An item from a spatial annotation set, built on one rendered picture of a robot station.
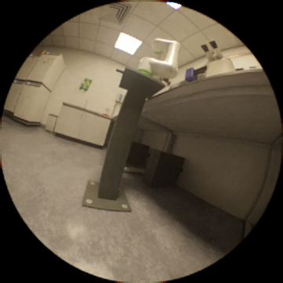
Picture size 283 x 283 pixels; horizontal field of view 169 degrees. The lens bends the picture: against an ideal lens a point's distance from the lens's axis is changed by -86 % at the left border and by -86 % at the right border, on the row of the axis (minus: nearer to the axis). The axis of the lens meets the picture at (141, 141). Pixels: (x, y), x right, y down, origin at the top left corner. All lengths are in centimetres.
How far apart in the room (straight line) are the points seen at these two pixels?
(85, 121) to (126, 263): 214
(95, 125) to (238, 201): 255
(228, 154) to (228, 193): 40
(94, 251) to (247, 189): 119
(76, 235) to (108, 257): 15
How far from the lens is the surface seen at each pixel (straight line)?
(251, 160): 115
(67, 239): 48
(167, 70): 71
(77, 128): 216
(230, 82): 44
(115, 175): 57
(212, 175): 118
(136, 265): 46
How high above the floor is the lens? 43
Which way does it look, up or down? level
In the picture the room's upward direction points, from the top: 17 degrees clockwise
